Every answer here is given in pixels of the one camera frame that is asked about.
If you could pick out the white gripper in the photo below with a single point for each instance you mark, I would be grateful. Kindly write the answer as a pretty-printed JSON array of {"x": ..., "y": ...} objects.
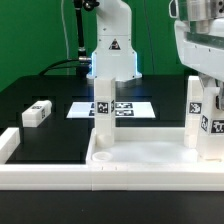
[{"x": 205, "y": 54}]

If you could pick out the white desk top tray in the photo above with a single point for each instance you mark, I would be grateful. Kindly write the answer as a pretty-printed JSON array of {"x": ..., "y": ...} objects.
[{"x": 150, "y": 145}]

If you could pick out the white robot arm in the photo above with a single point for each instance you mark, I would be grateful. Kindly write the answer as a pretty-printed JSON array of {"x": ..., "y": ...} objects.
[{"x": 114, "y": 55}]

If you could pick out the marker tag plate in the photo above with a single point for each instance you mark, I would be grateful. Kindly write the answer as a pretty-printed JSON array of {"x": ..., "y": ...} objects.
[{"x": 123, "y": 110}]

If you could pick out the white U-shaped fence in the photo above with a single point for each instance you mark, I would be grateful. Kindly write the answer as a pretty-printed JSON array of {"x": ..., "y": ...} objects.
[{"x": 202, "y": 176}]

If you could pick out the black camera pole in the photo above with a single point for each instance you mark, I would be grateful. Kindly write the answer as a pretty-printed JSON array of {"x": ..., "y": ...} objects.
[{"x": 80, "y": 5}]

